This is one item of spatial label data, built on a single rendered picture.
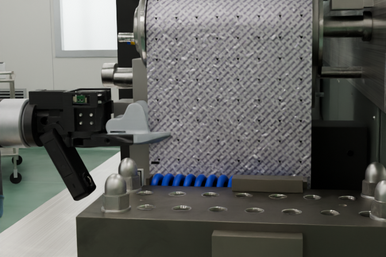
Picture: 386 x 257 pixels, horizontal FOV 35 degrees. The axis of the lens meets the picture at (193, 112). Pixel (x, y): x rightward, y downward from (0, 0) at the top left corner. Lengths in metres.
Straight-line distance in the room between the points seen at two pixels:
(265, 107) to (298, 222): 0.23
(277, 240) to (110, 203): 0.21
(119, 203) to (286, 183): 0.23
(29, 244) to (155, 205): 0.36
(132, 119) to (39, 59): 6.12
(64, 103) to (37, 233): 0.31
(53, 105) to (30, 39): 6.10
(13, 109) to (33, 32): 6.08
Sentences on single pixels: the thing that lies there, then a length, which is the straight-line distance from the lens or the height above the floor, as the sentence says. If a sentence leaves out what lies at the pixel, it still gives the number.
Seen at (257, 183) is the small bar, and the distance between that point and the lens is 0.84.
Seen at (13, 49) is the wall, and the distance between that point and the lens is 7.12.
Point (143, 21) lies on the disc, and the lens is 0.89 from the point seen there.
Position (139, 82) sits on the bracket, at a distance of 0.98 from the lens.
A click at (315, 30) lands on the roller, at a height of 1.24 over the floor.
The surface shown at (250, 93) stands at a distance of 0.88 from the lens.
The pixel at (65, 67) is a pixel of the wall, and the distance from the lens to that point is 6.89.
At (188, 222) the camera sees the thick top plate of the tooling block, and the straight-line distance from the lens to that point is 0.72.
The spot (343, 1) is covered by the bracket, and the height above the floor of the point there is 1.29.
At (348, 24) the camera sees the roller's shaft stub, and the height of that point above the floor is 1.25.
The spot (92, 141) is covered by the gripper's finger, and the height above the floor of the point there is 1.09.
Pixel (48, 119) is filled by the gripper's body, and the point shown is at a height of 1.12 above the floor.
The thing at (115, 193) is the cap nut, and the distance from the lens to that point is 0.76.
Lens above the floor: 1.24
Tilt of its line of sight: 7 degrees down
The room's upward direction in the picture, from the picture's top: 1 degrees counter-clockwise
